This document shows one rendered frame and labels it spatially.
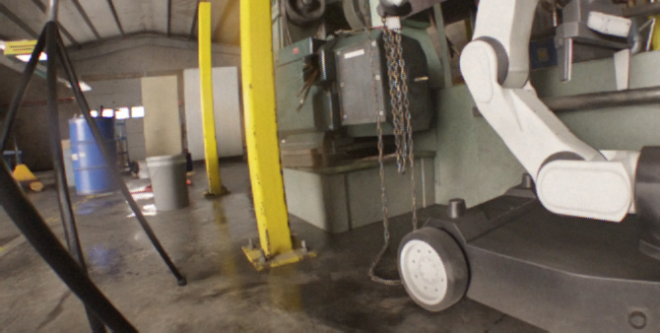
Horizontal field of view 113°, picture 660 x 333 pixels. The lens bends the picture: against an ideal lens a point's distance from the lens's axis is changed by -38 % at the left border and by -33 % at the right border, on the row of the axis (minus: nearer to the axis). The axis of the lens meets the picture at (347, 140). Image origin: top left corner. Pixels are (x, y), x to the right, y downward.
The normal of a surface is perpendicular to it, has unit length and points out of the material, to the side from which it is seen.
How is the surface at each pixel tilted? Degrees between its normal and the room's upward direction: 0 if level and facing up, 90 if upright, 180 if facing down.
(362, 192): 90
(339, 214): 90
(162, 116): 90
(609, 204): 90
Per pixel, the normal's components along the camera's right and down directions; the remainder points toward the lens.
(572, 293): -0.78, 0.10
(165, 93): 0.51, -0.02
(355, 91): -0.63, 0.09
